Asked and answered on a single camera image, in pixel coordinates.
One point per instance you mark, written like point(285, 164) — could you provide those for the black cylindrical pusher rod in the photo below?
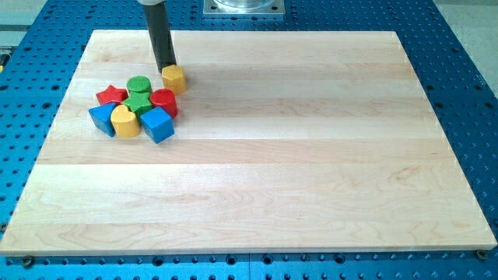
point(158, 25)

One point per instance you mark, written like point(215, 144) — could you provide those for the yellow hexagon block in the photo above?
point(174, 78)

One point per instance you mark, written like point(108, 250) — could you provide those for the green cylinder block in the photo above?
point(139, 84)

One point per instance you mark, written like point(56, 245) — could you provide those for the red cylinder block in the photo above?
point(166, 99)

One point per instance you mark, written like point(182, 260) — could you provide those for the green star block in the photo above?
point(138, 103)

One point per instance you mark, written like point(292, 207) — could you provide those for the red star block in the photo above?
point(112, 95)

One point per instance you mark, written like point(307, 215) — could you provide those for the blue cube block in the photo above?
point(158, 124)

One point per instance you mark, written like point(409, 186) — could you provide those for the yellow heart block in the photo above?
point(125, 122)

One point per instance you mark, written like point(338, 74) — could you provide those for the blue triangle block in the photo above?
point(101, 118)

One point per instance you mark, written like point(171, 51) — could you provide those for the blue perforated table plate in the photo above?
point(40, 70)

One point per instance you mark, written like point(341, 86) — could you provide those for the wooden board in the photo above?
point(313, 141)

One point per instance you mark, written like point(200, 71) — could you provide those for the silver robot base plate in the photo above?
point(243, 7)

